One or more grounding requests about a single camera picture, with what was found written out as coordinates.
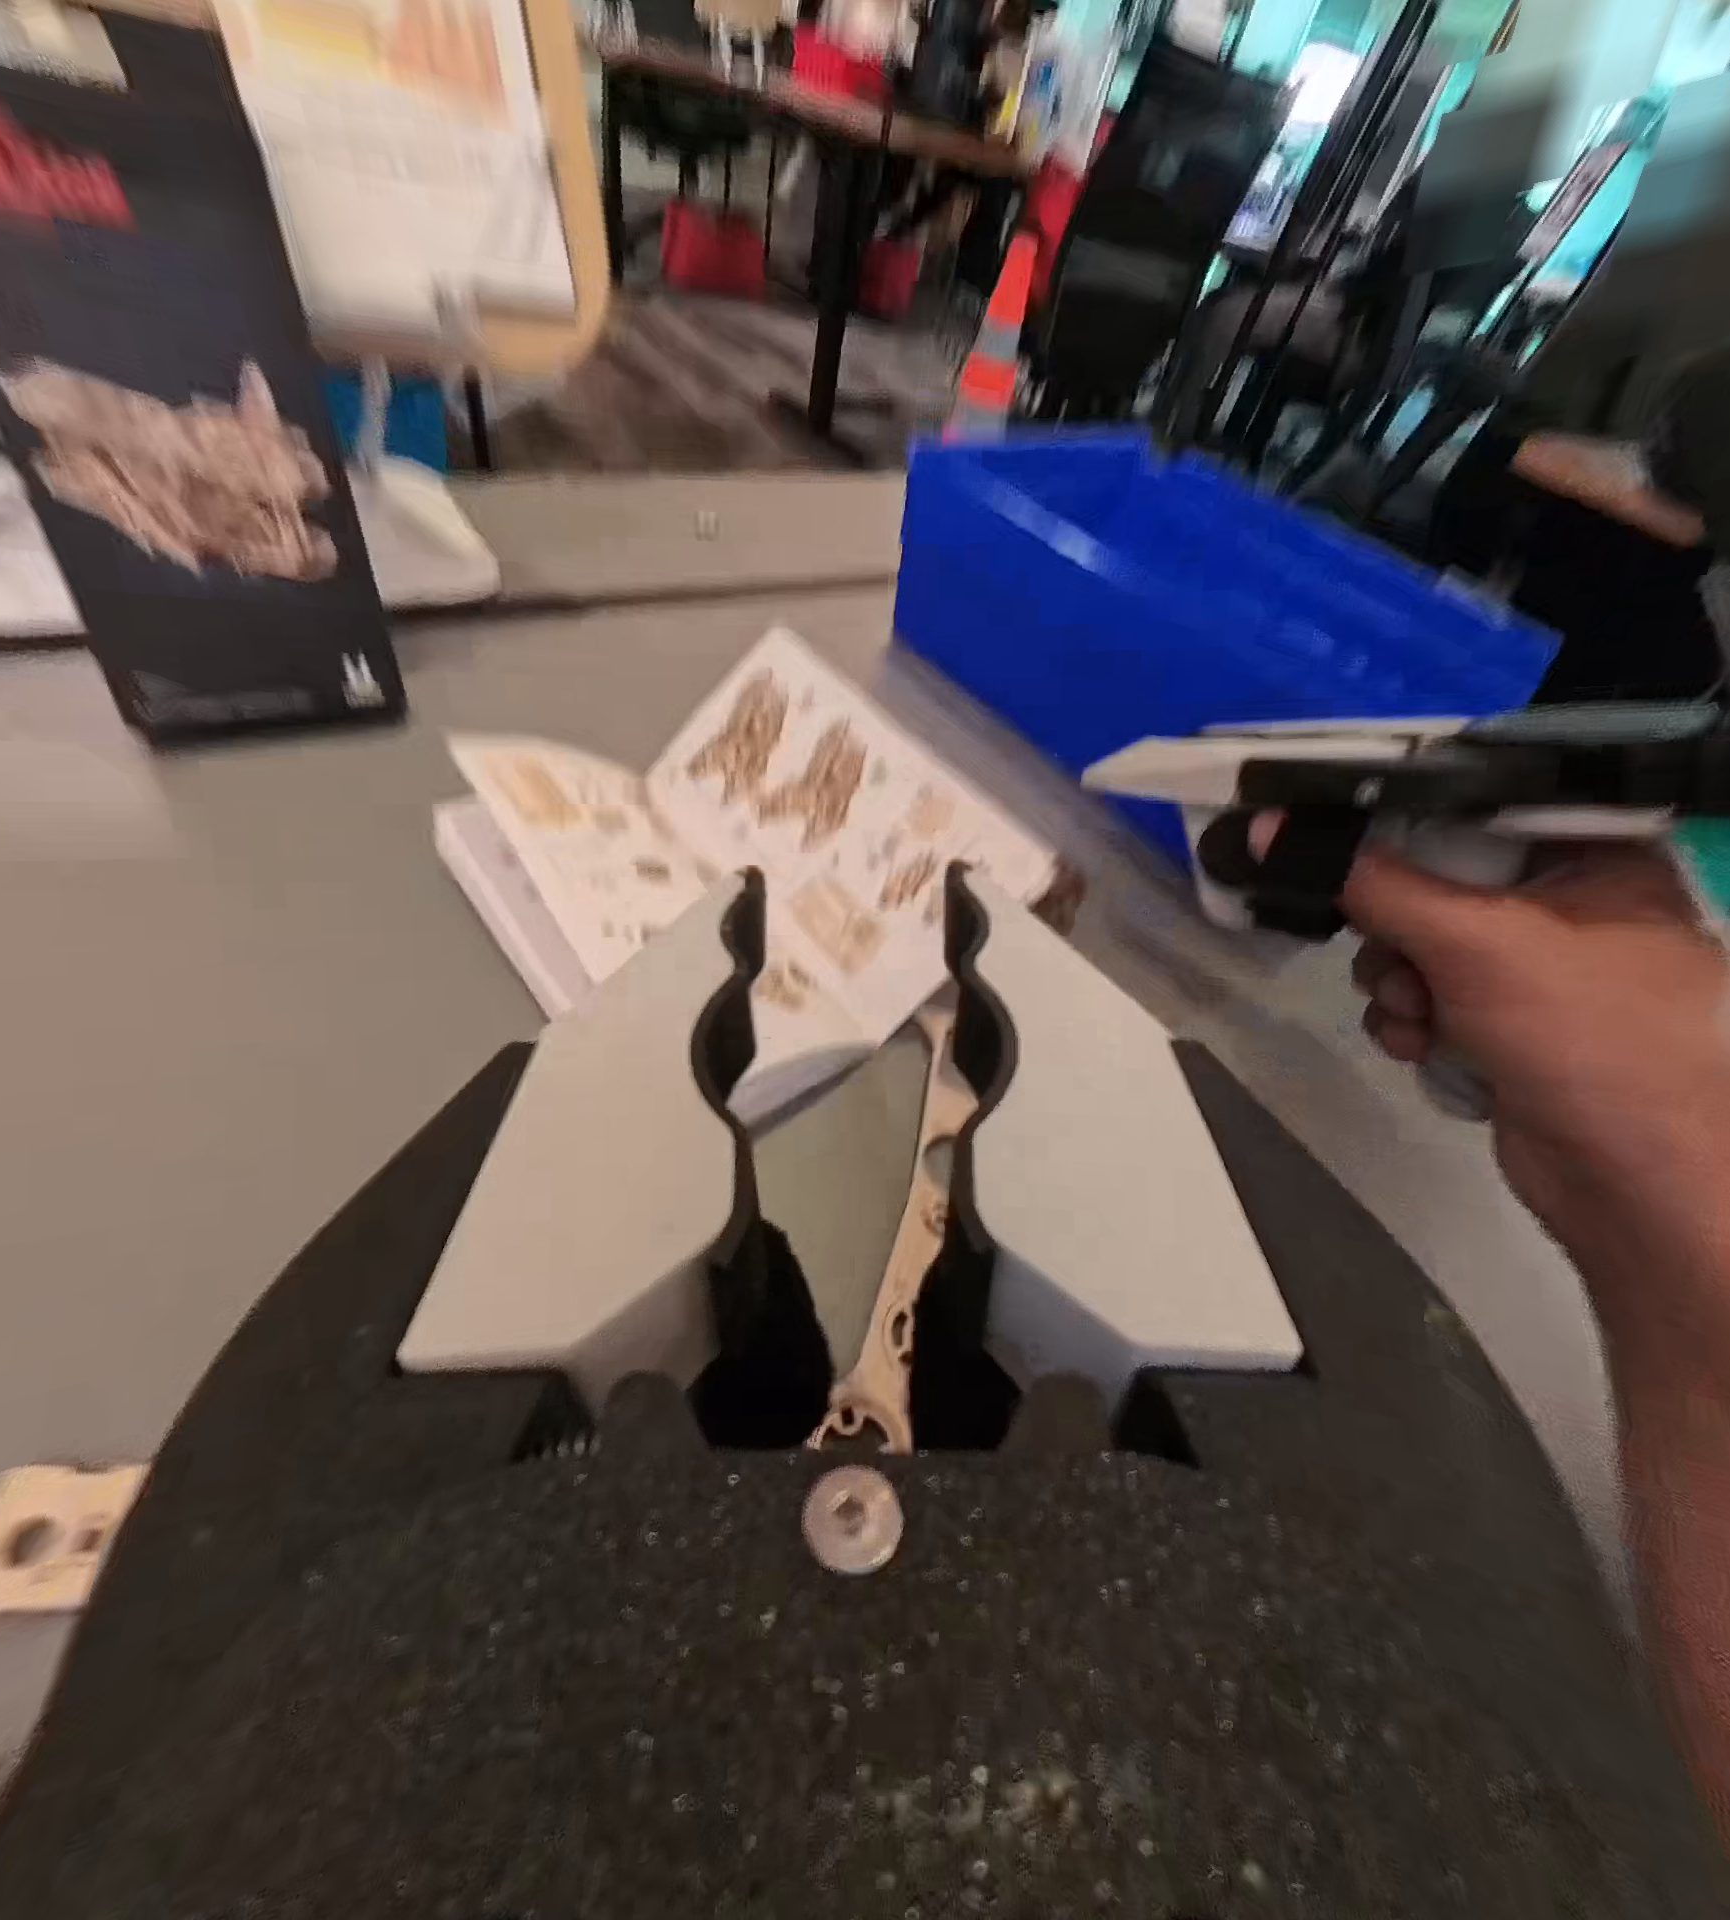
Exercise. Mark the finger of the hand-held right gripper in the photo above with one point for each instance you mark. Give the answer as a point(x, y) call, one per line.
point(1331, 732)
point(1164, 772)

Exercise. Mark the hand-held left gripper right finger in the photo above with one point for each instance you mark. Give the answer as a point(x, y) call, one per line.
point(1120, 1184)

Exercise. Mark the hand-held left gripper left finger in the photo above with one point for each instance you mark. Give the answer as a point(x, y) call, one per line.
point(580, 1171)

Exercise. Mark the small wooden gear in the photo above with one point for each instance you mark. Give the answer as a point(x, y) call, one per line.
point(1060, 897)

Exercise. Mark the long cut-out plywood part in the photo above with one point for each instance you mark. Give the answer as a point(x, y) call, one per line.
point(903, 1260)

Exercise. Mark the grey desk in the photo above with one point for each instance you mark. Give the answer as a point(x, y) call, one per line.
point(204, 1050)

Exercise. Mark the person's right hand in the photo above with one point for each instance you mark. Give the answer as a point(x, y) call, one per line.
point(1584, 1050)

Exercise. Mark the blue plastic bin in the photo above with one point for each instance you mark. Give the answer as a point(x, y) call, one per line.
point(1181, 601)

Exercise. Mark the brown wooden side table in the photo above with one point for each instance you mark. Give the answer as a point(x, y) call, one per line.
point(1600, 489)

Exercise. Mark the open instruction booklet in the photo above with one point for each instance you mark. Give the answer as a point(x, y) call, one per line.
point(805, 781)

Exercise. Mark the orange traffic cone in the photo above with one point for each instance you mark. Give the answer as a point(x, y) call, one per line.
point(997, 339)

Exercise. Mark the red storage box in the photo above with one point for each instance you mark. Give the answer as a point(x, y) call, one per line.
point(894, 278)
point(715, 248)

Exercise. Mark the background table with black legs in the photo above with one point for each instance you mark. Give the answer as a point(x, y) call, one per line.
point(834, 271)

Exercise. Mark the white stand base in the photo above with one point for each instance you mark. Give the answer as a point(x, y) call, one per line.
point(423, 540)

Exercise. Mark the pale plywood part sheet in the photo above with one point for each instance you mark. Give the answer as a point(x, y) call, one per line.
point(40, 1533)

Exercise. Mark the black model kit box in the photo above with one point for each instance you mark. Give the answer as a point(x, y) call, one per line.
point(174, 601)

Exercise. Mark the small blue crate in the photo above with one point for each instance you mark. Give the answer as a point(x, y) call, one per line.
point(393, 428)

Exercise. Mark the wood-framed sign board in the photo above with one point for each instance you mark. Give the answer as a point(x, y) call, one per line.
point(415, 181)

